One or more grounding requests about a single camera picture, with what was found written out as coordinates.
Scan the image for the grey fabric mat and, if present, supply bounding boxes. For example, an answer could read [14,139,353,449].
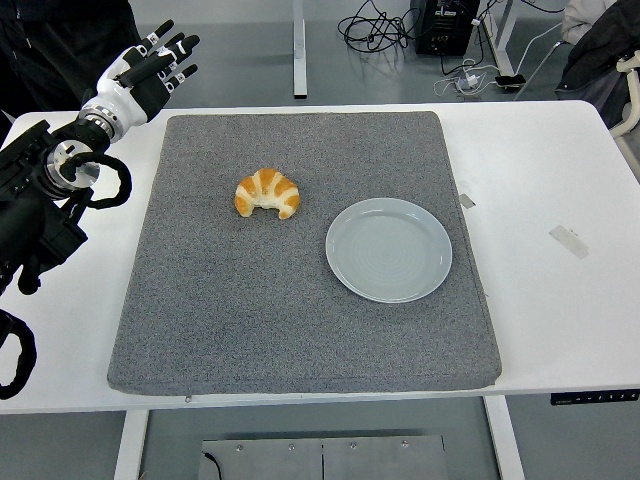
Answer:
[106,110,503,396]

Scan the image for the person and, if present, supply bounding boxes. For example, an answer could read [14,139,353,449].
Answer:
[0,0,144,115]

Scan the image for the slanted background white table leg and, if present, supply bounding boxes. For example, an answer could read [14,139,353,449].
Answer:
[479,0,516,76]

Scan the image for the metal chair leg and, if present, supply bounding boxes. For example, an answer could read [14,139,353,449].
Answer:
[514,42,569,101]

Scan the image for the black computer box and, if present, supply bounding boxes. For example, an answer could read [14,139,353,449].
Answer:
[410,0,481,56]

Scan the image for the grey round plate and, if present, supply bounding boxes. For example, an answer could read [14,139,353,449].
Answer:
[325,197,454,304]

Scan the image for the table control panel black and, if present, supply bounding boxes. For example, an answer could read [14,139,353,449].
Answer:
[550,388,640,406]

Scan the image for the grey metal plate with screws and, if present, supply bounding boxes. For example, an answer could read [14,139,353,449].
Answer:
[201,434,447,480]

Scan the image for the long grey tape piece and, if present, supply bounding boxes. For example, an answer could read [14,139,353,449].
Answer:
[548,224,590,260]

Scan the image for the white chair armrest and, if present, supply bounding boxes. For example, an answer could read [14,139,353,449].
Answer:
[609,52,640,139]

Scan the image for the white charger with cable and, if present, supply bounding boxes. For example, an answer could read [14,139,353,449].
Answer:
[433,57,501,96]

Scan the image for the white garment on chair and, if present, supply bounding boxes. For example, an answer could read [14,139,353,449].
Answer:
[560,0,617,46]

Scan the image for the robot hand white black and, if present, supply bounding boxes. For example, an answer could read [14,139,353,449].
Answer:
[79,19,201,127]

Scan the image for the black jacket on chair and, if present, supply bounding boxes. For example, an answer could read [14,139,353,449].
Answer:
[554,0,640,131]

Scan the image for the croissant bread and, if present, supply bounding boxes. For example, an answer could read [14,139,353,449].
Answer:
[233,168,301,220]

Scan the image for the black phone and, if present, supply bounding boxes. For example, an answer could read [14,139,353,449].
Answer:
[494,73,527,92]

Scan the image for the tangled black cables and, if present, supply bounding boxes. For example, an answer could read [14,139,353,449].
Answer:
[338,0,421,54]

